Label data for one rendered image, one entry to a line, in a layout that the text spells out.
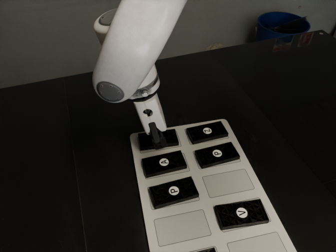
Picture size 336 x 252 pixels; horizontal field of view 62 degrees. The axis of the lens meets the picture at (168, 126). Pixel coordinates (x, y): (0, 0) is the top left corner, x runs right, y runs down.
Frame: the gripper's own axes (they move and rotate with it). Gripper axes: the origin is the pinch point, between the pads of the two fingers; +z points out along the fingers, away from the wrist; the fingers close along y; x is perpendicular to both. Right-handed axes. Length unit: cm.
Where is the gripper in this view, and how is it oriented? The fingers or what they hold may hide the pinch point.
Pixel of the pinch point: (158, 134)
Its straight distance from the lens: 70.7
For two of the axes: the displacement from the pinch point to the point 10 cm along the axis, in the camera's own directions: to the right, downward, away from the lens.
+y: -1.8, -7.0, 6.9
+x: -9.6, 2.7, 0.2
